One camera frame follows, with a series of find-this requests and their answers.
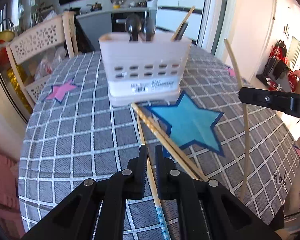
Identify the metal spoon black handle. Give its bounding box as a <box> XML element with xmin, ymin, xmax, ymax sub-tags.
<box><xmin>125</xmin><ymin>14</ymin><xmax>141</xmax><ymax>41</ymax></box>

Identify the plain wooden chopstick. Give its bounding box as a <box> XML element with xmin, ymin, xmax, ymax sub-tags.
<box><xmin>171</xmin><ymin>6</ymin><xmax>195</xmax><ymax>41</ymax></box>

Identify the black built-in oven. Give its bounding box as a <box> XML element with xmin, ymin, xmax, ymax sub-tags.
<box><xmin>111</xmin><ymin>11</ymin><xmax>158</xmax><ymax>33</ymax></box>

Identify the blue star patch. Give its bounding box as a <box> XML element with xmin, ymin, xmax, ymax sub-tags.
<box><xmin>146</xmin><ymin>90</ymin><xmax>224</xmax><ymax>157</ymax></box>

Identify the red bag by wall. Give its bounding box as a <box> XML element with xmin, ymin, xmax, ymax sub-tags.
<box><xmin>256</xmin><ymin>40</ymin><xmax>300</xmax><ymax>93</ymax></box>

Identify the white plastic utensil caddy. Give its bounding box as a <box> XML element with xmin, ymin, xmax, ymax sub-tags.
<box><xmin>99</xmin><ymin>32</ymin><xmax>192</xmax><ymax>107</ymax></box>

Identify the grey checked tablecloth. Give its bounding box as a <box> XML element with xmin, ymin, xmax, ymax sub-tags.
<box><xmin>18</xmin><ymin>47</ymin><xmax>300</xmax><ymax>230</ymax></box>

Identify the blue-tipped wooden chopstick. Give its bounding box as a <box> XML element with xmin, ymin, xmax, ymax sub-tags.
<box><xmin>136</xmin><ymin>115</ymin><xmax>172</xmax><ymax>240</ymax></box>

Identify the pink star left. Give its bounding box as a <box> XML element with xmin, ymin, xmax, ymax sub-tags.
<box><xmin>44</xmin><ymin>80</ymin><xmax>78</xmax><ymax>103</ymax></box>

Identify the orange patterned chopstick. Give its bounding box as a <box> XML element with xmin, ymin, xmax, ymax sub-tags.
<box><xmin>131</xmin><ymin>102</ymin><xmax>207</xmax><ymax>182</ymax></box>

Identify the pink star right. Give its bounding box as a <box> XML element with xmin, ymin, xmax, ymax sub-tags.
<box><xmin>228</xmin><ymin>67</ymin><xmax>236</xmax><ymax>77</ymax></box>

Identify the pink star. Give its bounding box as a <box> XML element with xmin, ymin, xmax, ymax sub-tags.
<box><xmin>228</xmin><ymin>67</ymin><xmax>236</xmax><ymax>77</ymax></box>
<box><xmin>44</xmin><ymin>80</ymin><xmax>78</xmax><ymax>103</ymax></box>

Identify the white refrigerator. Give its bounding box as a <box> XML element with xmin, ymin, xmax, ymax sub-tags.
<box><xmin>156</xmin><ymin>0</ymin><xmax>210</xmax><ymax>46</ymax></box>

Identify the beige plastic storage rack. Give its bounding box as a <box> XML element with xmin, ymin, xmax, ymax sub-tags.
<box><xmin>5</xmin><ymin>11</ymin><xmax>80</xmax><ymax>110</ymax></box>

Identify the plain bamboo chopstick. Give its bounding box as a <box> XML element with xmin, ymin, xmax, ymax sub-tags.
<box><xmin>224</xmin><ymin>38</ymin><xmax>250</xmax><ymax>202</ymax></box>

